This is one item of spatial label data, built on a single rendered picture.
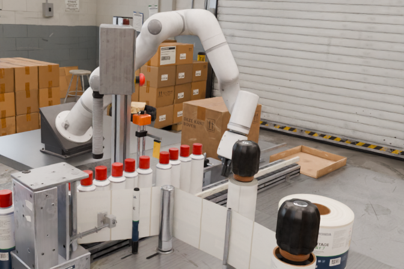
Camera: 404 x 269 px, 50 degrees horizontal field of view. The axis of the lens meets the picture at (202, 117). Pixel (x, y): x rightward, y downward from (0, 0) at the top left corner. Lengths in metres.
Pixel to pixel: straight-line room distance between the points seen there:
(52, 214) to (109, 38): 0.50
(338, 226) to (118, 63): 0.73
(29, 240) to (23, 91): 3.82
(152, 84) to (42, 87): 1.22
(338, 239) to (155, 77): 4.16
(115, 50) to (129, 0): 6.48
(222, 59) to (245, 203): 0.60
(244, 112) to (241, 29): 4.61
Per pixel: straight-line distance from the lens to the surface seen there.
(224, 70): 1.62
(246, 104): 1.63
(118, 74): 1.24
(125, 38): 1.23
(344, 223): 1.20
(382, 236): 1.63
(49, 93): 5.00
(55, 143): 2.14
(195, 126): 1.98
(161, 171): 1.39
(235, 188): 1.24
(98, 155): 1.35
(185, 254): 1.24
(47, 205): 1.01
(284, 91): 5.91
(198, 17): 1.64
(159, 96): 5.21
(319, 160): 2.30
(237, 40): 6.20
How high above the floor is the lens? 1.52
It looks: 13 degrees down
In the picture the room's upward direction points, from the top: 4 degrees clockwise
